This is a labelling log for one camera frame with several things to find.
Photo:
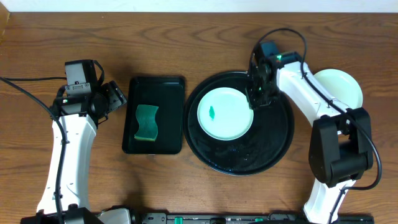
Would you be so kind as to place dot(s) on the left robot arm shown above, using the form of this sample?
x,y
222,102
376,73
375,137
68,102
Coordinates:
x,y
77,109

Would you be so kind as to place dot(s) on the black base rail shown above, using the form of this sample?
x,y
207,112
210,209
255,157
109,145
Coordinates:
x,y
162,218

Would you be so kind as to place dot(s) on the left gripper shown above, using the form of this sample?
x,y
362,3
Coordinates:
x,y
115,94

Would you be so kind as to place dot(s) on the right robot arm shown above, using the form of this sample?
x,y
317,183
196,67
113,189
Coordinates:
x,y
341,148

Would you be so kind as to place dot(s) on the green sponge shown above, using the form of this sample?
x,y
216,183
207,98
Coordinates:
x,y
148,128

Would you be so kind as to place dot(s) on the round black tray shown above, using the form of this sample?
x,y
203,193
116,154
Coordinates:
x,y
261,147

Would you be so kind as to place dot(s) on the black rectangular tray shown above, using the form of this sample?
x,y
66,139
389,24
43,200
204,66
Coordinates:
x,y
168,93

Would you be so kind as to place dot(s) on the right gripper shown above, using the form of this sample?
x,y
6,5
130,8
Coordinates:
x,y
254,101

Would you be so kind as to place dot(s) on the mint green plate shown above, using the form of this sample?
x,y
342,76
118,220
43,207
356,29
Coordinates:
x,y
342,86
224,114

